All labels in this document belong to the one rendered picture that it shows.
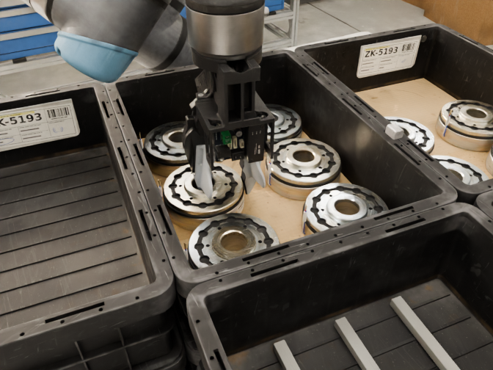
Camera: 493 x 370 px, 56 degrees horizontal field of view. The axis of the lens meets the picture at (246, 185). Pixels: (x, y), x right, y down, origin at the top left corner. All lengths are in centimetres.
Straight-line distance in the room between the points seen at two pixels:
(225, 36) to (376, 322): 32
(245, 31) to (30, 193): 39
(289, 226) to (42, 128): 38
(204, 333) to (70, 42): 32
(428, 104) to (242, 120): 48
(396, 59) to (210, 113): 49
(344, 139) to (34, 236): 42
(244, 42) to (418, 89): 53
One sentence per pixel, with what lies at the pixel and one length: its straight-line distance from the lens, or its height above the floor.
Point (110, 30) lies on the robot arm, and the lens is 51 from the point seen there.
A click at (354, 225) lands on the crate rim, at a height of 93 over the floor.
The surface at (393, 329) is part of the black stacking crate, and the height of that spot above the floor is 83.
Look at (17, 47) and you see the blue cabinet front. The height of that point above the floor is 37.
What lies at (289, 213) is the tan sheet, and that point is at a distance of 60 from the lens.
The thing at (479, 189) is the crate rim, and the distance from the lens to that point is 53.
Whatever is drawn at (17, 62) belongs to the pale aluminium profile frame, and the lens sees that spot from 246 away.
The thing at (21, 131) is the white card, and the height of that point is 88.
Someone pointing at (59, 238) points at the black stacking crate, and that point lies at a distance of 61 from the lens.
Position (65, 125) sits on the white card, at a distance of 72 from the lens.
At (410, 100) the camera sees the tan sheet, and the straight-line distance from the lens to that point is 88.
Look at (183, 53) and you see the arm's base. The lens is 88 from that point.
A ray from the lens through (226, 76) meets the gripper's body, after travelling 44.
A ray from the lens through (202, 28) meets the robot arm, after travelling 45.
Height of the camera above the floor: 124
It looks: 40 degrees down
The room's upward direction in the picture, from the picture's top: straight up
